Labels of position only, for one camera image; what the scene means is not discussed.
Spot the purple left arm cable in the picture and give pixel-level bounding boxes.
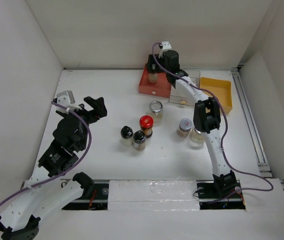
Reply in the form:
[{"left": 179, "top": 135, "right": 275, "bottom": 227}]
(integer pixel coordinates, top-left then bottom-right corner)
[{"left": 0, "top": 99, "right": 93, "bottom": 223}]

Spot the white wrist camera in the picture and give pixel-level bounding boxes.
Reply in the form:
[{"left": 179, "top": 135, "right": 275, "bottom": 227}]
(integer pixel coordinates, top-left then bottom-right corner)
[
  {"left": 53, "top": 90, "right": 82, "bottom": 114},
  {"left": 158, "top": 41, "right": 172, "bottom": 58}
]

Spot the red plastic bin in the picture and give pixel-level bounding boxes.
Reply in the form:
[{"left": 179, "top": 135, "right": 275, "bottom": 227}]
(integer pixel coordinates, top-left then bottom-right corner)
[{"left": 138, "top": 65, "right": 171, "bottom": 98}]

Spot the silver-cap white spice shaker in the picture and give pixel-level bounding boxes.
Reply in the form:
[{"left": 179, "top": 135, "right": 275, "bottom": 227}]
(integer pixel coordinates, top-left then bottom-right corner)
[{"left": 148, "top": 73, "right": 158, "bottom": 84}]

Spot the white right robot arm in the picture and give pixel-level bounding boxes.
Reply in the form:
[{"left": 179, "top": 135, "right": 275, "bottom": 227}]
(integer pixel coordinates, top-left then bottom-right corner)
[{"left": 146, "top": 50, "right": 238, "bottom": 203}]

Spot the open clear glass jar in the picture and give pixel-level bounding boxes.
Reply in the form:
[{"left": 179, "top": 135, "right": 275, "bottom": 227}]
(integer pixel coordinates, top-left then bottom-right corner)
[{"left": 148, "top": 100, "right": 164, "bottom": 122}]

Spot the black-cap white spice bottle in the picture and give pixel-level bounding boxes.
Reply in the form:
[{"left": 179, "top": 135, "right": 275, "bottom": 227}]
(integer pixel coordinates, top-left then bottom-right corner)
[{"left": 120, "top": 126, "right": 134, "bottom": 147}]

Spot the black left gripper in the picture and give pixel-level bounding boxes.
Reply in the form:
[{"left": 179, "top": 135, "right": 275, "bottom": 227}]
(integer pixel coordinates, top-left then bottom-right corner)
[{"left": 59, "top": 96, "right": 107, "bottom": 150}]

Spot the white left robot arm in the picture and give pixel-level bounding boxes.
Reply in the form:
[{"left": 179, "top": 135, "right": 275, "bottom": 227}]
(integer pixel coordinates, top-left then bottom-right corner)
[{"left": 0, "top": 91, "right": 107, "bottom": 240}]

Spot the white-lid small brown jar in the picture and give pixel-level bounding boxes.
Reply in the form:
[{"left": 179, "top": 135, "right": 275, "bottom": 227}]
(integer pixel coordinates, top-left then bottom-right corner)
[{"left": 177, "top": 118, "right": 193, "bottom": 137}]

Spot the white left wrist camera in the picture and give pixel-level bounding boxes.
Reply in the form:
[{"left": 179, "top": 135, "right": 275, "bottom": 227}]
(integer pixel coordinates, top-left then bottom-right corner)
[{"left": 53, "top": 90, "right": 82, "bottom": 114}]

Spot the silver-lid clear glass jar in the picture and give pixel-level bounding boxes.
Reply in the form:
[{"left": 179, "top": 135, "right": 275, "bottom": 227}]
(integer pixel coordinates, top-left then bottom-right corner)
[{"left": 189, "top": 127, "right": 205, "bottom": 149}]

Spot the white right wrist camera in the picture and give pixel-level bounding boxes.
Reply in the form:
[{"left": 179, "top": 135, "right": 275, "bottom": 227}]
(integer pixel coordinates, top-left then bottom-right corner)
[{"left": 158, "top": 41, "right": 172, "bottom": 58}]

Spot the clear plastic bin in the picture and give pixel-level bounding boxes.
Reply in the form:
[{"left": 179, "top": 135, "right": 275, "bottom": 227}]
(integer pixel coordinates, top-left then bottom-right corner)
[{"left": 169, "top": 69, "right": 200, "bottom": 106}]

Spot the black-cap brown spice bottle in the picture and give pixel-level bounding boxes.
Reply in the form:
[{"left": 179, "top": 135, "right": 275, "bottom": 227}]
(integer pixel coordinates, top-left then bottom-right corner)
[{"left": 133, "top": 130, "right": 146, "bottom": 151}]

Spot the red-lid dark sauce jar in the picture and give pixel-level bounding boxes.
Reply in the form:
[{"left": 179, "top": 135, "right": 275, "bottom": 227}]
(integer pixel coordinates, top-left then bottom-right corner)
[{"left": 139, "top": 115, "right": 154, "bottom": 139}]

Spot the yellow plastic bin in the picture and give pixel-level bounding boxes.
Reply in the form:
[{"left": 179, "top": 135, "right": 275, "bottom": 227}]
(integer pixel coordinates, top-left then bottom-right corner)
[{"left": 199, "top": 77, "right": 233, "bottom": 114}]

